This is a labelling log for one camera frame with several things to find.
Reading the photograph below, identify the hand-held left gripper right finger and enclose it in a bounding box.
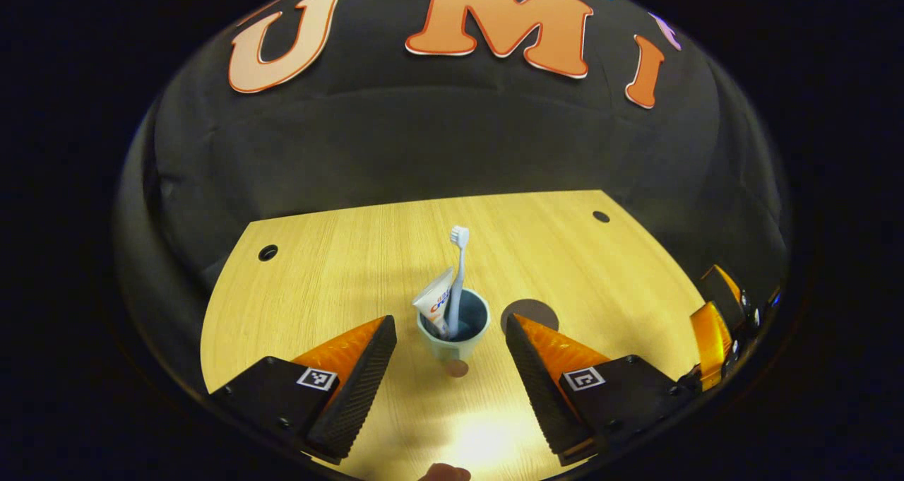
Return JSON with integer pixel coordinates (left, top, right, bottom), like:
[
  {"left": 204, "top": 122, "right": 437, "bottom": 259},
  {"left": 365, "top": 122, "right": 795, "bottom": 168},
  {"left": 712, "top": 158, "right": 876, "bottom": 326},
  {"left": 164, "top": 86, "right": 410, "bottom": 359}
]
[{"left": 504, "top": 313, "right": 700, "bottom": 466}]

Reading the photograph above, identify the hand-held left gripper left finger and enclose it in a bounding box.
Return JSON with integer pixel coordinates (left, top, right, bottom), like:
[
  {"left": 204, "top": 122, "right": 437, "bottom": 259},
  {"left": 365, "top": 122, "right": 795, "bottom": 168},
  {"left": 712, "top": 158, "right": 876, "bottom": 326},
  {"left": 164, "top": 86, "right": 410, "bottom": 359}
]
[{"left": 210, "top": 315, "right": 398, "bottom": 465}]

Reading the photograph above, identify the round dark brown coaster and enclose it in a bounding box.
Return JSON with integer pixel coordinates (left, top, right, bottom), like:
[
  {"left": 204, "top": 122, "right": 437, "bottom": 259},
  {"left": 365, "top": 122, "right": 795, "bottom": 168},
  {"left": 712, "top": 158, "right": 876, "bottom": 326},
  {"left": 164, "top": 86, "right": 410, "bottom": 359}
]
[{"left": 500, "top": 299, "right": 560, "bottom": 335}]

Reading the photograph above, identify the pale green cup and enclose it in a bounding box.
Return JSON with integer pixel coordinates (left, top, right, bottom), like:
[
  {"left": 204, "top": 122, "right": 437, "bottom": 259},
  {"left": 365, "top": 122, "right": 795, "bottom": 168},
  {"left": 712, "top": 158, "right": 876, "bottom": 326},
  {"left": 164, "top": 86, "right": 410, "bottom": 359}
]
[{"left": 415, "top": 288, "right": 491, "bottom": 379}]

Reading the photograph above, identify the white toothpaste tube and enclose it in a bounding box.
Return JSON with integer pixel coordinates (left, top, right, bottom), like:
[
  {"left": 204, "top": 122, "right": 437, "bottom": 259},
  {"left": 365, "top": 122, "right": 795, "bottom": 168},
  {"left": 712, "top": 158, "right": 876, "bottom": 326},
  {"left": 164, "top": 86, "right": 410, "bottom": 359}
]
[{"left": 412, "top": 267, "right": 454, "bottom": 339}]

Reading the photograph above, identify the white toothbrush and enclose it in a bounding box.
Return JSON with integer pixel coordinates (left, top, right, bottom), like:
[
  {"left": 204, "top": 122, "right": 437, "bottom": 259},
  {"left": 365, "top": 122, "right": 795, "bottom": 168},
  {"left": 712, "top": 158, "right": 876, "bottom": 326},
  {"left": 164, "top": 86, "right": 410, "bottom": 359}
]
[{"left": 445, "top": 225, "right": 471, "bottom": 337}]

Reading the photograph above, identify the wooden desktop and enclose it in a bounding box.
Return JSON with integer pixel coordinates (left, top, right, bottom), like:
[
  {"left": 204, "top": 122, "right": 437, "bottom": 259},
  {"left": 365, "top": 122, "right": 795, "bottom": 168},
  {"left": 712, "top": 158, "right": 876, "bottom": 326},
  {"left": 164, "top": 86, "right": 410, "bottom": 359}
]
[{"left": 200, "top": 190, "right": 707, "bottom": 481}]

